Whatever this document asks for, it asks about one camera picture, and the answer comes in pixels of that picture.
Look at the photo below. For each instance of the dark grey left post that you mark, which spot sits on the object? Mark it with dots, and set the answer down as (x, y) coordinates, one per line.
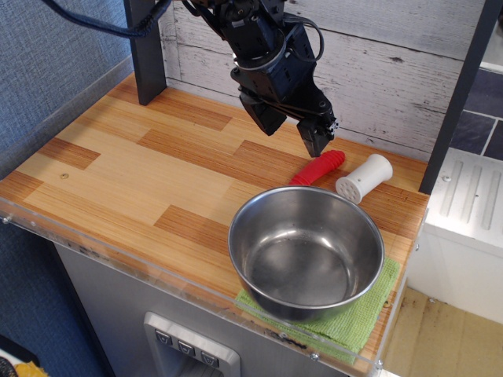
(146, 53)

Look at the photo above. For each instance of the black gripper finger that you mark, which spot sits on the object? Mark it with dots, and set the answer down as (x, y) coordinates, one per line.
(316, 134)
(268, 119)

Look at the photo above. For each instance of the yellow object at corner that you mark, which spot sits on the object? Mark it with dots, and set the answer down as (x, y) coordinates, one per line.
(29, 370)

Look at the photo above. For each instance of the stainless steel pan bowl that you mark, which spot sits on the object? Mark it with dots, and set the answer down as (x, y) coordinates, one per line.
(304, 253)

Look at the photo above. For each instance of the dark grey post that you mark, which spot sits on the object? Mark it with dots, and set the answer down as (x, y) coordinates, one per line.
(146, 53)
(470, 67)

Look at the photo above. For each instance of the white ridged appliance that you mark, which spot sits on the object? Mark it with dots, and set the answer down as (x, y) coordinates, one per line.
(458, 256)

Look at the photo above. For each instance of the clear acrylic table guard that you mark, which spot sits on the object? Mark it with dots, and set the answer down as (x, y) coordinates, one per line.
(128, 298)

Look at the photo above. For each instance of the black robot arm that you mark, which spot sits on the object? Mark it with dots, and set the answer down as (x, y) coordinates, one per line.
(250, 27)

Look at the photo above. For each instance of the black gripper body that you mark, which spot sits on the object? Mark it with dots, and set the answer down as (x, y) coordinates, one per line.
(284, 77)

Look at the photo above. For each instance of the silver dispenser button panel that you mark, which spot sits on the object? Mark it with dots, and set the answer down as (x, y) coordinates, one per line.
(188, 347)

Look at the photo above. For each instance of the white salt shaker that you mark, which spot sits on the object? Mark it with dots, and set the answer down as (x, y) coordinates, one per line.
(360, 182)

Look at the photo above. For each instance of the red handled metal fork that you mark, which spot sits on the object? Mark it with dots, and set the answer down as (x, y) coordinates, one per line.
(319, 167)

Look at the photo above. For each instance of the dark grey right post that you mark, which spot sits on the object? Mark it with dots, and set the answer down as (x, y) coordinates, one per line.
(470, 67)

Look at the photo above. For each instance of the green microfiber cloth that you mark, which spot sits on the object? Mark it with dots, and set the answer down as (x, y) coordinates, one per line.
(350, 329)

